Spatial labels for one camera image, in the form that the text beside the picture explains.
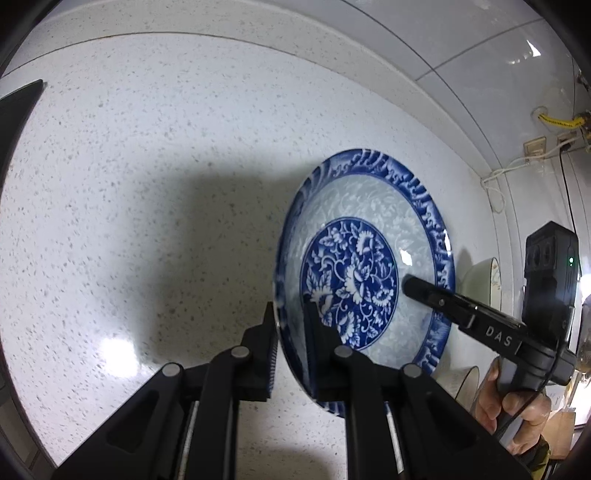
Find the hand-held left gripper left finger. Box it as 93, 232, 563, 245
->
51, 300, 279, 480

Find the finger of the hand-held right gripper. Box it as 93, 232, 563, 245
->
402, 274, 481, 329

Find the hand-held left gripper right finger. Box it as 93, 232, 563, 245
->
302, 301, 532, 480

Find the white flower print bowl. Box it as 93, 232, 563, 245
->
462, 257, 503, 308
436, 366, 482, 402

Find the blue floral bowl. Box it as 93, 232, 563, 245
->
276, 148, 455, 406

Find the person's right hand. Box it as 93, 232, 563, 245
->
475, 357, 552, 455

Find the black power cable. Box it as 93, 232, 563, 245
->
558, 143, 578, 232

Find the white power cable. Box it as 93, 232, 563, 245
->
480, 150, 561, 210

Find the yellow gas hose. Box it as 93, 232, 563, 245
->
538, 111, 587, 132

